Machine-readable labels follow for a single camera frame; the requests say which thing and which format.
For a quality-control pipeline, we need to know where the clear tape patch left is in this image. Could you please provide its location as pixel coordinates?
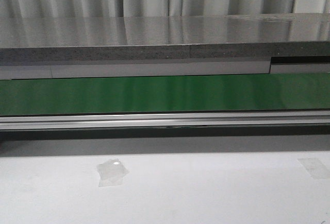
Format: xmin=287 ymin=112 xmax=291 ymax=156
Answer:
xmin=96 ymin=159 xmax=129 ymax=187

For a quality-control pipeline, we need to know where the clear tape patch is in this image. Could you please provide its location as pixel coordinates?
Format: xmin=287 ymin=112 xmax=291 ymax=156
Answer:
xmin=96 ymin=159 xmax=129 ymax=187
xmin=298 ymin=158 xmax=329 ymax=180

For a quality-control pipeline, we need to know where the green conveyor belt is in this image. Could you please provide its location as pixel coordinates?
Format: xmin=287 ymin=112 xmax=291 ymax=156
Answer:
xmin=1 ymin=73 xmax=329 ymax=116

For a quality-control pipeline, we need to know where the grey rear conveyor guard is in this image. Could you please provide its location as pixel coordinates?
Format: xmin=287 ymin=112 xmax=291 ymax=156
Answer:
xmin=1 ymin=56 xmax=329 ymax=80

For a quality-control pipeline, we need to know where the clear tape patch right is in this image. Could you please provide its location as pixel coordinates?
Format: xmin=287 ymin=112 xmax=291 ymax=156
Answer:
xmin=298 ymin=158 xmax=329 ymax=180

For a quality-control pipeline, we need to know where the aluminium conveyor front rail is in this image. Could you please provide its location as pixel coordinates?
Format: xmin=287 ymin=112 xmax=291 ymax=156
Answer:
xmin=1 ymin=110 xmax=329 ymax=130

